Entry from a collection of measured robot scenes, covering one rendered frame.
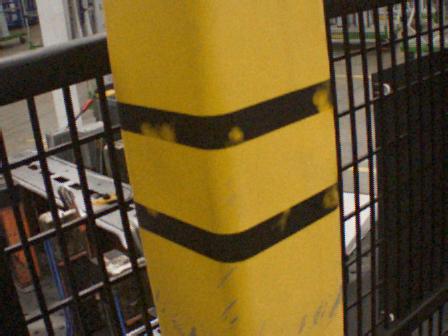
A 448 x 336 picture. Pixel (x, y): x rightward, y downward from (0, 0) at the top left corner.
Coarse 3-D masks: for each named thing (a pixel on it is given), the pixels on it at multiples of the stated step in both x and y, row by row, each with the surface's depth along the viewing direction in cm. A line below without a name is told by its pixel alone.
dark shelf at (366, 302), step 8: (376, 264) 108; (368, 272) 106; (376, 272) 106; (368, 280) 104; (376, 280) 103; (352, 288) 102; (368, 288) 101; (352, 296) 100; (368, 296) 99; (376, 296) 99; (368, 304) 97; (376, 304) 96; (352, 312) 95; (368, 312) 95; (376, 312) 94; (352, 320) 93; (368, 320) 93; (376, 320) 92; (352, 328) 91; (424, 328) 88
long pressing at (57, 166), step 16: (48, 160) 203; (16, 176) 192; (32, 176) 189; (64, 176) 186; (96, 176) 181; (80, 192) 171; (112, 192) 168; (128, 192) 166; (80, 208) 160; (96, 208) 158; (96, 224) 151; (112, 224) 148
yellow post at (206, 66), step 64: (128, 0) 33; (192, 0) 30; (256, 0) 31; (320, 0) 35; (128, 64) 35; (192, 64) 31; (256, 64) 32; (320, 64) 35; (128, 128) 37; (192, 128) 32; (256, 128) 33; (320, 128) 36; (192, 192) 34; (256, 192) 34; (320, 192) 37; (192, 256) 36; (256, 256) 35; (320, 256) 39; (192, 320) 39; (256, 320) 36; (320, 320) 40
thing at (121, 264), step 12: (108, 264) 118; (120, 264) 118; (132, 276) 118; (144, 276) 120; (120, 288) 117; (132, 288) 119; (144, 288) 121; (120, 300) 118; (132, 300) 120; (120, 312) 119; (132, 312) 120; (120, 324) 124; (132, 324) 121
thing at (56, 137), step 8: (64, 128) 216; (48, 136) 212; (56, 136) 211; (64, 136) 213; (48, 144) 214; (56, 144) 211; (64, 152) 214; (72, 152) 216; (64, 160) 215; (72, 160) 217
